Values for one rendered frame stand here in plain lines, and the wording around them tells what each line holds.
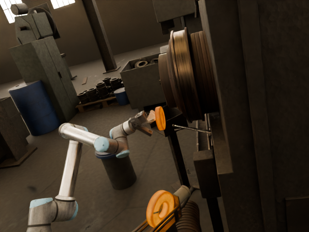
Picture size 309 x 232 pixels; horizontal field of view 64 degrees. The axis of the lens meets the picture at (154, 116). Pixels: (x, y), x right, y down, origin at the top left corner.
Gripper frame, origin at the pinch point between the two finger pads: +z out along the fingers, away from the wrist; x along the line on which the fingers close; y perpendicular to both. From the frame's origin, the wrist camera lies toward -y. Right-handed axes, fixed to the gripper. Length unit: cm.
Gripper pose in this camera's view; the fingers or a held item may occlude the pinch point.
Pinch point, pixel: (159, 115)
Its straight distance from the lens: 158.2
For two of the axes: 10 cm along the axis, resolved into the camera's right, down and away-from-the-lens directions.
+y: -5.2, -8.0, -3.1
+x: 1.4, -4.4, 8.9
